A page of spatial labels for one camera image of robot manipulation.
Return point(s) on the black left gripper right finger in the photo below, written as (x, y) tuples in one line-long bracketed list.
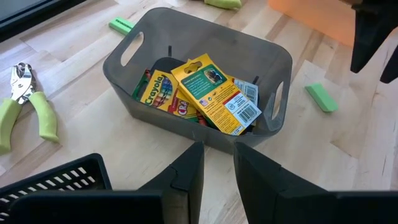
[(273, 193)]

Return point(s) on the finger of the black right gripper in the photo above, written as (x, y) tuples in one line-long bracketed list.
[(391, 68), (373, 28)]

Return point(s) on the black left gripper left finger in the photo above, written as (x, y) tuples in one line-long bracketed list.
[(180, 186)]

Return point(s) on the green rectangular eraser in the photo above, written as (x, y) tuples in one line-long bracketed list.
[(122, 26), (321, 98)]

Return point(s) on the yellow Crayola crayon box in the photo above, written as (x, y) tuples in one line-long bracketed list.
[(161, 93), (214, 93), (247, 90)]

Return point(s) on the orange translucent plastic tray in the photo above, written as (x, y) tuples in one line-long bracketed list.
[(311, 18)]

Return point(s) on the black plastic mesh basket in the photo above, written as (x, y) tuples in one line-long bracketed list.
[(99, 174)]

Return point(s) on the black aluminium table frame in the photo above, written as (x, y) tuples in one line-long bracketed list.
[(12, 31)]

